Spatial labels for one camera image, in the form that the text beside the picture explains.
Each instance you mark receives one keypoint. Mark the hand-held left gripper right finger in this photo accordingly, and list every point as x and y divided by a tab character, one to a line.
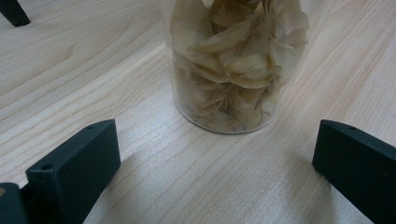
358	168

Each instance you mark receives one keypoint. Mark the clear jar of dried slices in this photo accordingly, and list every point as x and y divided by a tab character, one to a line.
236	68

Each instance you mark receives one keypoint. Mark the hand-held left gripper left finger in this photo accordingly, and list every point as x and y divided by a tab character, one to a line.
73	174

